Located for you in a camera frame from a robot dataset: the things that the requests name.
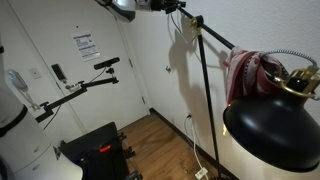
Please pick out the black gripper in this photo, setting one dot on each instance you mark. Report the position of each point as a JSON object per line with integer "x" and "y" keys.
{"x": 158, "y": 4}

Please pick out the black floor lamp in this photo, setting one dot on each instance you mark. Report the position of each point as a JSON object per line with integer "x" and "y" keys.
{"x": 273, "y": 130}

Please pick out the white paper notice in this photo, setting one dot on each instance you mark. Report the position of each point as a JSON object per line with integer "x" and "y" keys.
{"x": 86, "y": 46}

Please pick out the red patterned cloth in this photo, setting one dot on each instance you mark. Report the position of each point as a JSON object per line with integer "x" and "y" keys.
{"x": 243, "y": 76}

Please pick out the white door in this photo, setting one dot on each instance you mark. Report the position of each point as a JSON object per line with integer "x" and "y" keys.
{"x": 110, "y": 100}

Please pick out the dark baseboard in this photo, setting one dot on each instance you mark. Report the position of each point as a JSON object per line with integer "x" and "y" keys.
{"x": 173, "y": 126}

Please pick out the black electronic door lock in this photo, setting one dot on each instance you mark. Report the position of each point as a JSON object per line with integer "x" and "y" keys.
{"x": 59, "y": 71}

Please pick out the orange cart latch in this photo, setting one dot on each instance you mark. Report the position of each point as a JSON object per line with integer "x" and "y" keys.
{"x": 105, "y": 148}

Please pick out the white power adapter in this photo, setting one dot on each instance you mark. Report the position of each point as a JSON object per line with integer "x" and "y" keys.
{"x": 201, "y": 173}

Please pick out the black equipment cart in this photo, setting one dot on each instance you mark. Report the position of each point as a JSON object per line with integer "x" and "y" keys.
{"x": 96, "y": 163}

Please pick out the metal wall hook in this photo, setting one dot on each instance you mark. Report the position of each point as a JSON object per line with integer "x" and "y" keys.
{"x": 168, "y": 69}

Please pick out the black stereo camera bar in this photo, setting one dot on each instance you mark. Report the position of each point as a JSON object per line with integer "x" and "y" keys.
{"x": 106, "y": 63}

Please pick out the white wall outlet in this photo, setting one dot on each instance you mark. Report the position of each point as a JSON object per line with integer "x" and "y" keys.
{"x": 190, "y": 115}

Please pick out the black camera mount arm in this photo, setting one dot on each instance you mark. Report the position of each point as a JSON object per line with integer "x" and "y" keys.
{"x": 66, "y": 98}

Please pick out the white light switch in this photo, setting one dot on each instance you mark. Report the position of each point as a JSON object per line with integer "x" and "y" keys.
{"x": 35, "y": 73}

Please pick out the white wall phone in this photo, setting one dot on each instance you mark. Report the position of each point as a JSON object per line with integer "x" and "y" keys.
{"x": 16, "y": 80}

